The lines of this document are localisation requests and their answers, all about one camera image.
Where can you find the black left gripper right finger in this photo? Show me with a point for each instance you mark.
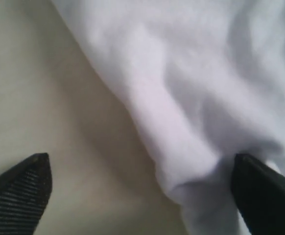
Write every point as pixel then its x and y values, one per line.
pixel 259 194

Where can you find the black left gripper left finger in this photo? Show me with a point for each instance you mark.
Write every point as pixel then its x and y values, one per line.
pixel 25 190

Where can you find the white t-shirt red lettering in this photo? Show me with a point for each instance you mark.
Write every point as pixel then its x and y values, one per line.
pixel 202 80

